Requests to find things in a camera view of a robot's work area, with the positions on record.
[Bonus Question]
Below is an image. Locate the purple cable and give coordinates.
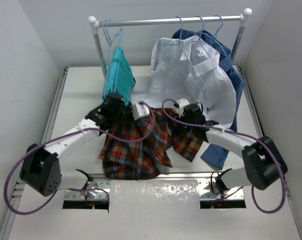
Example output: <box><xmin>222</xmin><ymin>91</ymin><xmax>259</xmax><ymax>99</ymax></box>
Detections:
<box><xmin>3</xmin><ymin>101</ymin><xmax>155</xmax><ymax>216</ymax></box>
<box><xmin>162</xmin><ymin>98</ymin><xmax>287</xmax><ymax>214</ymax></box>

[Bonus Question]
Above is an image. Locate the blue hanger white shirt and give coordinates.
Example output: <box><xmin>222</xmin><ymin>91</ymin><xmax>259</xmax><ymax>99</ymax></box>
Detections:
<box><xmin>189</xmin><ymin>15</ymin><xmax>211</xmax><ymax>76</ymax></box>

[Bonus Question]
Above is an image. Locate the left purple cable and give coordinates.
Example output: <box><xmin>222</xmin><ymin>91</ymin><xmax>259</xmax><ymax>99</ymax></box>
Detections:
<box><xmin>3</xmin><ymin>101</ymin><xmax>155</xmax><ymax>216</ymax></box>

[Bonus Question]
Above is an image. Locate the teal shirt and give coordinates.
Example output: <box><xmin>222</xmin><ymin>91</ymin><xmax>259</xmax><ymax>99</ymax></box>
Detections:
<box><xmin>102</xmin><ymin>45</ymin><xmax>136</xmax><ymax>106</ymax></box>

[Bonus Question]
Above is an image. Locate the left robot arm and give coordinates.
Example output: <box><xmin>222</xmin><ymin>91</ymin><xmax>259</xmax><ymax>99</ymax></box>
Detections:
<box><xmin>20</xmin><ymin>93</ymin><xmax>135</xmax><ymax>197</ymax></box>

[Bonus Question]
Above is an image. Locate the white clothes rack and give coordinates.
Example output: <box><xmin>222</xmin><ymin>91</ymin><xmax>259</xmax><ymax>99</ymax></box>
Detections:
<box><xmin>88</xmin><ymin>8</ymin><xmax>252</xmax><ymax>77</ymax></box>

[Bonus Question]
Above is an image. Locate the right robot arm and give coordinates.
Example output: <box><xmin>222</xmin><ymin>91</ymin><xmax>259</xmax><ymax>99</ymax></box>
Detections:
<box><xmin>174</xmin><ymin>99</ymin><xmax>288</xmax><ymax>194</ymax></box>

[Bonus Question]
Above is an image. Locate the blue checked shirt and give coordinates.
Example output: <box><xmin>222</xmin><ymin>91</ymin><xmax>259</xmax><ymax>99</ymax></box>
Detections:
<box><xmin>172</xmin><ymin>29</ymin><xmax>245</xmax><ymax>170</ymax></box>

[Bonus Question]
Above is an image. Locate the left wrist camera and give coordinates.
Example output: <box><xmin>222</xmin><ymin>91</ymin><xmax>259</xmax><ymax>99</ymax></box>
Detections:
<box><xmin>131</xmin><ymin>101</ymin><xmax>150</xmax><ymax>121</ymax></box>

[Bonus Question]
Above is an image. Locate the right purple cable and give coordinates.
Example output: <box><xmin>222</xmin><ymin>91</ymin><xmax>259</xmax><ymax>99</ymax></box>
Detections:
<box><xmin>162</xmin><ymin>98</ymin><xmax>287</xmax><ymax>214</ymax></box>

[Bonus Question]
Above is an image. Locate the red plaid shirt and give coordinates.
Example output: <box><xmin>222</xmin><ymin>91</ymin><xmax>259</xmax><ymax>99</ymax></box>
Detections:
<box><xmin>99</xmin><ymin>108</ymin><xmax>203</xmax><ymax>180</ymax></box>

